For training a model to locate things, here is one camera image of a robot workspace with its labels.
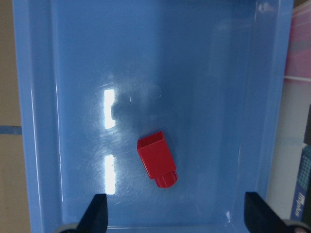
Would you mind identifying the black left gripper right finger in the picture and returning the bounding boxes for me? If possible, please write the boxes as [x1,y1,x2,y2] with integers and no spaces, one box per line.
[243,192,287,233]

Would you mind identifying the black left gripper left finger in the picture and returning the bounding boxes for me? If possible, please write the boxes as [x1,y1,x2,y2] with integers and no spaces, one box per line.
[75,194,108,233]

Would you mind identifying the red block from tray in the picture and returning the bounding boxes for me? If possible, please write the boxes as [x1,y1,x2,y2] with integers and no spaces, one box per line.
[137,131,178,188]

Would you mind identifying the clear plastic storage box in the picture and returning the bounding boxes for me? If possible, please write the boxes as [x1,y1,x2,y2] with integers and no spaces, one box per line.
[281,0,311,145]

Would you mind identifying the blue plastic tray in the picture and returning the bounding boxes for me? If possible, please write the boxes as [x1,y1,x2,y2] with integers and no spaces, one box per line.
[13,0,293,233]

